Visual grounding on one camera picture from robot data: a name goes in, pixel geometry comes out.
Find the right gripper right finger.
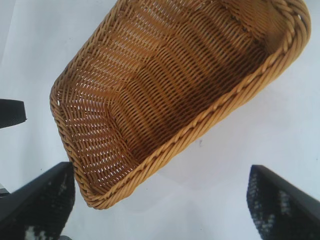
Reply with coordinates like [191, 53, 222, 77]
[246, 164, 320, 240]

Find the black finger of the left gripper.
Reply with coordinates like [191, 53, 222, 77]
[0, 98, 28, 130]

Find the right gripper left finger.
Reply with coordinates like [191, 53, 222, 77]
[0, 161, 76, 240]

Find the brown woven wicker basket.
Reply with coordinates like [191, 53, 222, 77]
[49, 0, 312, 210]

